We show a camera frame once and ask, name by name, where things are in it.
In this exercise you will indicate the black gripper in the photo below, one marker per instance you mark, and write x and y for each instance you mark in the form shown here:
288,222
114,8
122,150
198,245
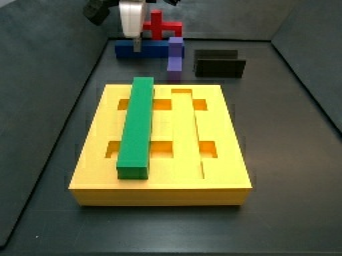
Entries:
133,14

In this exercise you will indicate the green long block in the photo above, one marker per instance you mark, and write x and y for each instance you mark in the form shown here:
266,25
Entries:
134,150

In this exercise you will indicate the yellow slotted board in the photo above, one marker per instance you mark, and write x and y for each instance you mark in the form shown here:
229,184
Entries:
197,166

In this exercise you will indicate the blue long block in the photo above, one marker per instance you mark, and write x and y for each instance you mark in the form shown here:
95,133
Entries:
151,49

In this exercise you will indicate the red cross-shaped block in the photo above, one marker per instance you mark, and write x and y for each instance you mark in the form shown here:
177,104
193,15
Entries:
157,26

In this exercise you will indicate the purple long block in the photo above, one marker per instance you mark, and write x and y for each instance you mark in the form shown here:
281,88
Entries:
175,58

